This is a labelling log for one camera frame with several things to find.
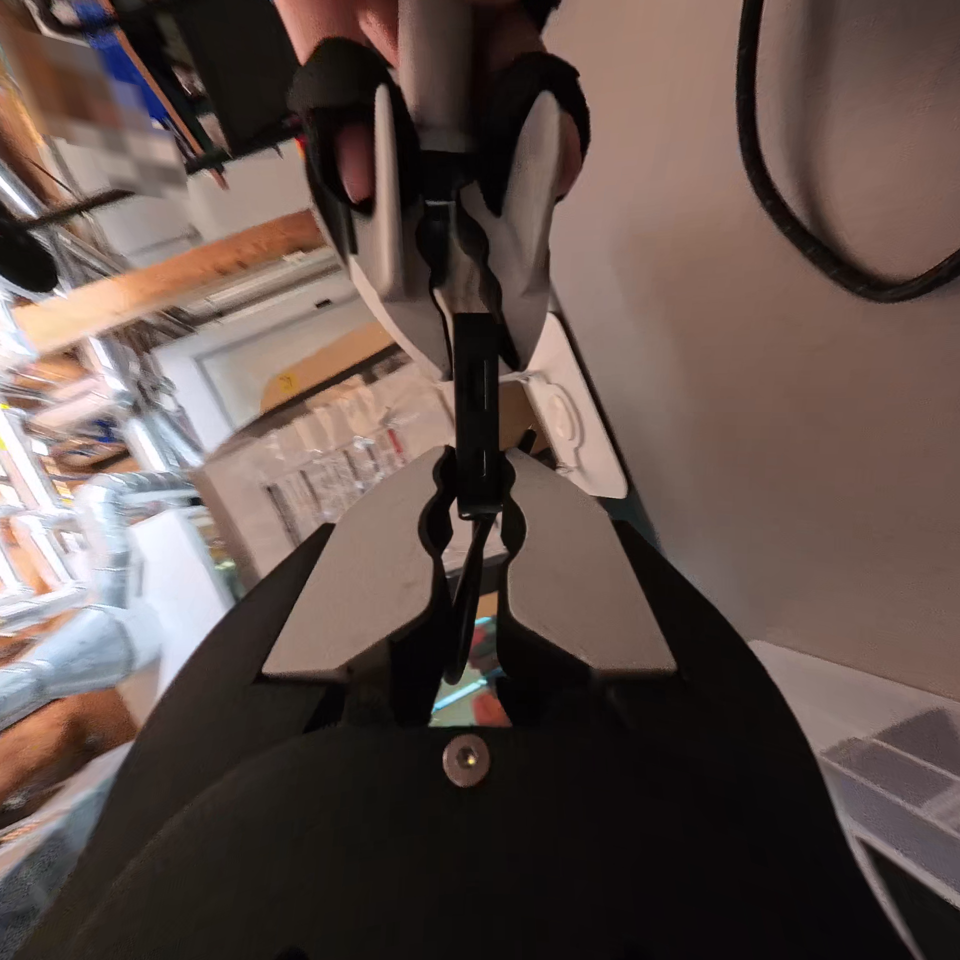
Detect black cable with grey plug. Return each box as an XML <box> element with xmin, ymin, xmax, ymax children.
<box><xmin>416</xmin><ymin>0</ymin><xmax>960</xmax><ymax>320</ymax></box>

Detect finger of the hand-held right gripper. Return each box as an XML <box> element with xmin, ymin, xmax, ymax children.
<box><xmin>309</xmin><ymin>81</ymin><xmax>457</xmax><ymax>382</ymax></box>
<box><xmin>459</xmin><ymin>96</ymin><xmax>575</xmax><ymax>374</ymax></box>

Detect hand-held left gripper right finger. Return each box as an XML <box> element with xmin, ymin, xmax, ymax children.
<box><xmin>499</xmin><ymin>448</ymin><xmax>681</xmax><ymax>679</ymax></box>

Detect white plastic holder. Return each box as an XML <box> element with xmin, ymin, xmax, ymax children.
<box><xmin>435</xmin><ymin>311</ymin><xmax>630</xmax><ymax>501</ymax></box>

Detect clear plastic organizer box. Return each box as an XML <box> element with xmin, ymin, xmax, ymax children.
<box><xmin>750</xmin><ymin>637</ymin><xmax>960</xmax><ymax>960</ymax></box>

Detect white parts cabinet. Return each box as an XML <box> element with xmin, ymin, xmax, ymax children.
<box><xmin>191</xmin><ymin>371</ymin><xmax>459</xmax><ymax>556</ymax></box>

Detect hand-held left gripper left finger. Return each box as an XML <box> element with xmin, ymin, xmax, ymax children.
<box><xmin>261</xmin><ymin>446</ymin><xmax>456</xmax><ymax>681</ymax></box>

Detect silver insulated pipes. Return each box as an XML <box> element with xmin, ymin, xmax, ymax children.
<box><xmin>0</xmin><ymin>465</ymin><xmax>166</xmax><ymax>725</ymax></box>

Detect person's right hand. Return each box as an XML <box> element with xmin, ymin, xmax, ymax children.
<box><xmin>270</xmin><ymin>0</ymin><xmax>590</xmax><ymax>205</ymax></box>

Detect cardboard sheet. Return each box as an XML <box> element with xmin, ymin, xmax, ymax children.
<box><xmin>258</xmin><ymin>341</ymin><xmax>399</xmax><ymax>415</ymax></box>

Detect black divider card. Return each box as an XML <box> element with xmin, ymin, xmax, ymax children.
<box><xmin>862</xmin><ymin>843</ymin><xmax>960</xmax><ymax>960</ymax></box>

